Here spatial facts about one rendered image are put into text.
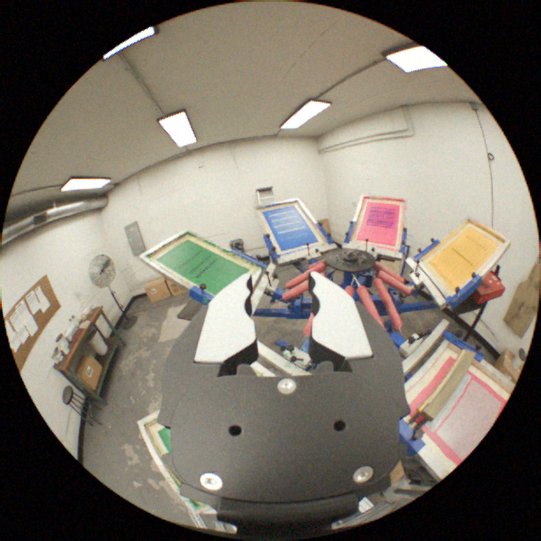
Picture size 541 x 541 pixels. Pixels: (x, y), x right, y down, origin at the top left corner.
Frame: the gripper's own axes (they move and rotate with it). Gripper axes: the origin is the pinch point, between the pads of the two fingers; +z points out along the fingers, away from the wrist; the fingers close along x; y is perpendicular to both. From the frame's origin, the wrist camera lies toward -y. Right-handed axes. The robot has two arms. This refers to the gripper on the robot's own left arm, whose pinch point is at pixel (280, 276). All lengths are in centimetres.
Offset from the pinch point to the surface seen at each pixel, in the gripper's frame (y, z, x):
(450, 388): 46, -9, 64
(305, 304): 65, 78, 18
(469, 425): 51, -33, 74
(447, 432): 54, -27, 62
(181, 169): -74, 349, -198
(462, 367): 44, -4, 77
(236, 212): 45, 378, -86
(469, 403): 51, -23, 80
